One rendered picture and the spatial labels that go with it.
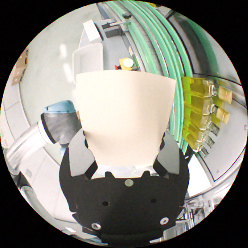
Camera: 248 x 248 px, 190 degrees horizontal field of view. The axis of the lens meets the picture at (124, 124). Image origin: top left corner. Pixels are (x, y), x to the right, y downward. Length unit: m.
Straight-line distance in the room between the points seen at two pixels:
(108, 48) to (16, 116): 3.46
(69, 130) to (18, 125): 3.30
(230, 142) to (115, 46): 0.73
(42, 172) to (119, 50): 3.67
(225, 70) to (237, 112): 0.16
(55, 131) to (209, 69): 0.63
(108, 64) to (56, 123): 0.39
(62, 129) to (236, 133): 0.61
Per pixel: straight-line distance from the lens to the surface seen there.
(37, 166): 3.48
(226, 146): 0.46
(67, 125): 0.26
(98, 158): 0.15
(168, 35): 0.46
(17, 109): 3.69
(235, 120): 0.40
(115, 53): 0.50
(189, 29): 0.53
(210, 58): 0.46
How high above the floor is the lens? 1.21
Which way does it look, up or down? 61 degrees down
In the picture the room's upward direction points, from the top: 177 degrees clockwise
